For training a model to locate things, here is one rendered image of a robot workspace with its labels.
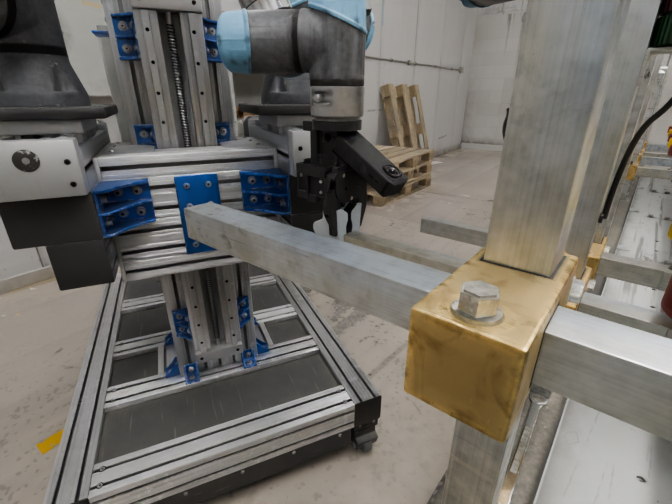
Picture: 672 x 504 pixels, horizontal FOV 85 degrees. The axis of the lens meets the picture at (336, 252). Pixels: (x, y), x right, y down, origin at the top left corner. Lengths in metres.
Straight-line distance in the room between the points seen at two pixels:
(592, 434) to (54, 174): 0.90
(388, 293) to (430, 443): 1.20
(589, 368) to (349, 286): 0.13
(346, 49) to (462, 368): 0.43
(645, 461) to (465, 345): 0.53
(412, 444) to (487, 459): 1.09
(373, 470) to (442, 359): 1.15
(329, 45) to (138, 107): 0.64
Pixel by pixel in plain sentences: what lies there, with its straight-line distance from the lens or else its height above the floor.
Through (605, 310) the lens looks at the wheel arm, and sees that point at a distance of 0.46.
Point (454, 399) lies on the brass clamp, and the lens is 0.19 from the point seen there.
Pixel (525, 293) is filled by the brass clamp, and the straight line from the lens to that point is 0.20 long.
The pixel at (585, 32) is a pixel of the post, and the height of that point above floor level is 1.08.
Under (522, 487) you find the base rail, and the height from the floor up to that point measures 0.70.
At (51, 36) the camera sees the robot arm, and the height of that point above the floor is 1.15.
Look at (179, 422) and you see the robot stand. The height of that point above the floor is 0.21.
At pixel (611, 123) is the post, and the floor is 1.03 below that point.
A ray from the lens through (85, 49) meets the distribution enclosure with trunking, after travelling 2.64.
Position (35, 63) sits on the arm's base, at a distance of 0.88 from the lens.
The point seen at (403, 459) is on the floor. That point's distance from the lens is 1.35.
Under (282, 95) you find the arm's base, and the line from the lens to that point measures 0.89.
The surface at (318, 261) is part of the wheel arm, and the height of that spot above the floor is 0.96.
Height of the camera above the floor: 1.06
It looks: 23 degrees down
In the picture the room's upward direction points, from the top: straight up
